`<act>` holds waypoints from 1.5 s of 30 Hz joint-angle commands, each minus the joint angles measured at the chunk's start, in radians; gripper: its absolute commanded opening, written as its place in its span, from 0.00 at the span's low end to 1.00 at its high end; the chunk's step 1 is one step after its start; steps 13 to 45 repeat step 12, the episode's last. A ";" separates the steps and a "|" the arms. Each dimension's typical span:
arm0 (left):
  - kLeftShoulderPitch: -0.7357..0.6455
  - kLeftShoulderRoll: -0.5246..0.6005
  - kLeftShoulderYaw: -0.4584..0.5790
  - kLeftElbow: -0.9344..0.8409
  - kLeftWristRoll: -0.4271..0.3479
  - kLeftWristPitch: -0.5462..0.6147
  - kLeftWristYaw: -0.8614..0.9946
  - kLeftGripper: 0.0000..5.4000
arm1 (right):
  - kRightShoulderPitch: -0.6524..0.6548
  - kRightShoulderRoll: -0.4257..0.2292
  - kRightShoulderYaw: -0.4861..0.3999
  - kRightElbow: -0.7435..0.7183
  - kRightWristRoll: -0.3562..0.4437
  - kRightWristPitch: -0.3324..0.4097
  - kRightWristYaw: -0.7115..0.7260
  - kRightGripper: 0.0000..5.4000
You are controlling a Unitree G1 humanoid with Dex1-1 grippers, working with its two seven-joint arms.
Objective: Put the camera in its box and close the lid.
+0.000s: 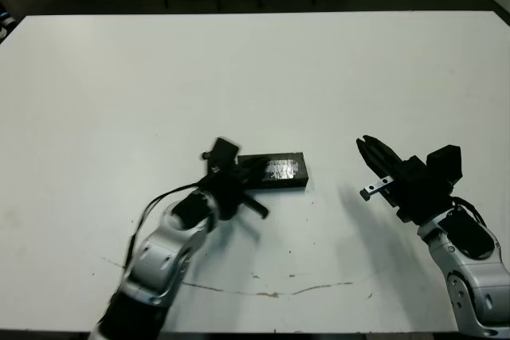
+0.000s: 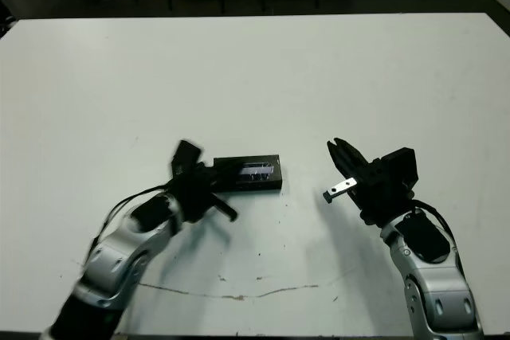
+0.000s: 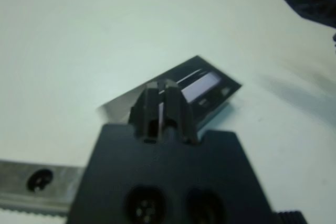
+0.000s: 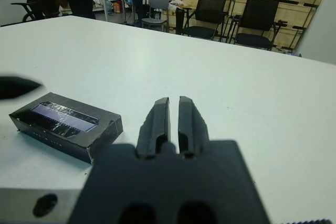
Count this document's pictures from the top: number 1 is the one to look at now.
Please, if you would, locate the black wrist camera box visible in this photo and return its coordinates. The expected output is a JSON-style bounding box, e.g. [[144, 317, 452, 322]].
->
[[425, 143, 463, 188], [201, 137, 241, 176]]

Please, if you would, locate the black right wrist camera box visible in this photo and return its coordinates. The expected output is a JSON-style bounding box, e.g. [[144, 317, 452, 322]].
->
[[425, 143, 463, 188]]

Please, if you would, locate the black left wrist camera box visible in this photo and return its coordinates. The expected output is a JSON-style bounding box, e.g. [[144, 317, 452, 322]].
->
[[201, 137, 241, 176]]

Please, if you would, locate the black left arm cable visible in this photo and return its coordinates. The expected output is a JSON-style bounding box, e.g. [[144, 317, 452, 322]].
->
[[126, 182, 210, 273]]

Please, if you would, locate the black box lid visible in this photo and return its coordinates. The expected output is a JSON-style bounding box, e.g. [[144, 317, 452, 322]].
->
[[237, 150, 310, 191]]

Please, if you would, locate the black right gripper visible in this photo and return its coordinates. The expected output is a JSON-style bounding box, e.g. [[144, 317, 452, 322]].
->
[[355, 135, 455, 225]]

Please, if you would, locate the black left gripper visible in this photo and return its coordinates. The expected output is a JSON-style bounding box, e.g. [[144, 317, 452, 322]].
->
[[198, 157, 272, 221]]

